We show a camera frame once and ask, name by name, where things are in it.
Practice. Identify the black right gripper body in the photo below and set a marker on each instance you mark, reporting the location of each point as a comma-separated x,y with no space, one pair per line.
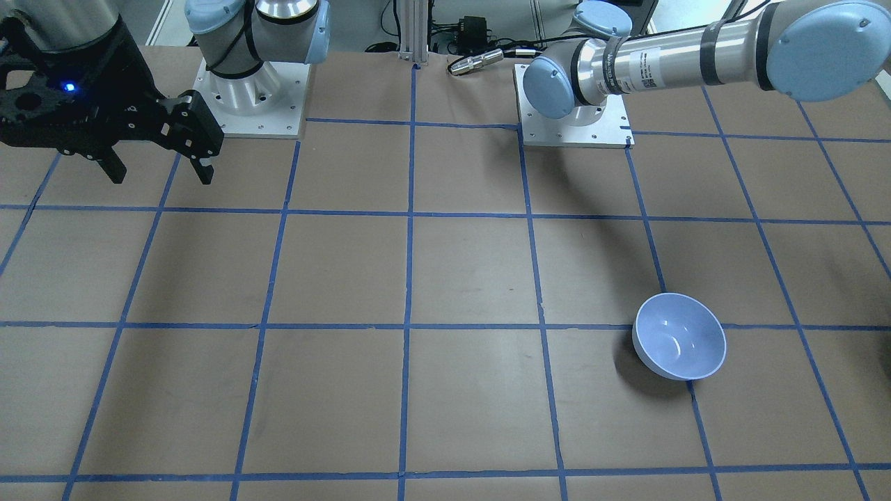
127,73

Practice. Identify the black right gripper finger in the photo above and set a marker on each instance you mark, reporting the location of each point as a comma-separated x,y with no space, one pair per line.
190,128
105,157

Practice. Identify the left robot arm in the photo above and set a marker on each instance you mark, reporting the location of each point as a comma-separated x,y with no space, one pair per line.
811,51

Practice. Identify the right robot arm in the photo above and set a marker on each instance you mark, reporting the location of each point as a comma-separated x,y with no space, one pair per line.
235,37

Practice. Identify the blue bowl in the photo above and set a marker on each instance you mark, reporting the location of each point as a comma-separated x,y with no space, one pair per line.
678,337

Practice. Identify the black power adapter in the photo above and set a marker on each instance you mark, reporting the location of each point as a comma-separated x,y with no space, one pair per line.
471,31

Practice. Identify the silver metal cylinder connector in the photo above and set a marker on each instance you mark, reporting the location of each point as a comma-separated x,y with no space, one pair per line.
471,63

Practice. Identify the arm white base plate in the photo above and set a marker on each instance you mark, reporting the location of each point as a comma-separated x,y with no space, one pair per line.
605,126
267,104

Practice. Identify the aluminium frame post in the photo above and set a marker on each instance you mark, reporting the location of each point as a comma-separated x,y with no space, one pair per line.
413,31

